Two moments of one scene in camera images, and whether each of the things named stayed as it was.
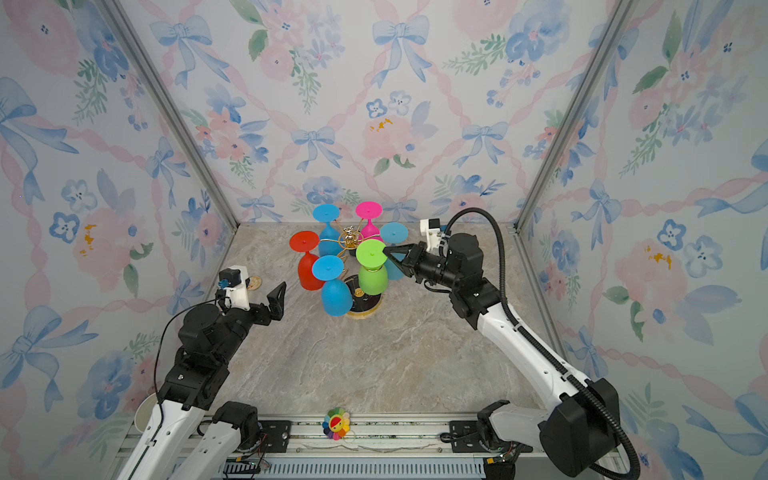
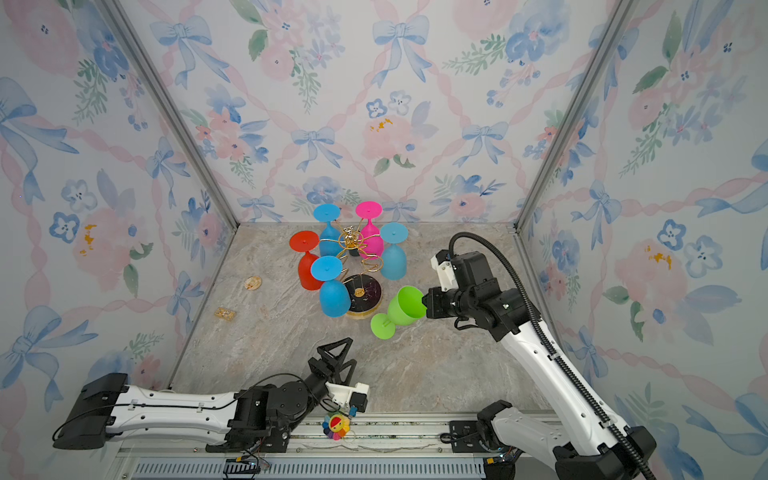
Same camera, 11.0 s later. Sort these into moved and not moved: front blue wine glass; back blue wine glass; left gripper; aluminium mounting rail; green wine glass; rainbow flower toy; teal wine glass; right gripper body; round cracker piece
Moved: green wine glass; right gripper body; left gripper
Not moved: rainbow flower toy; teal wine glass; aluminium mounting rail; back blue wine glass; front blue wine glass; round cracker piece
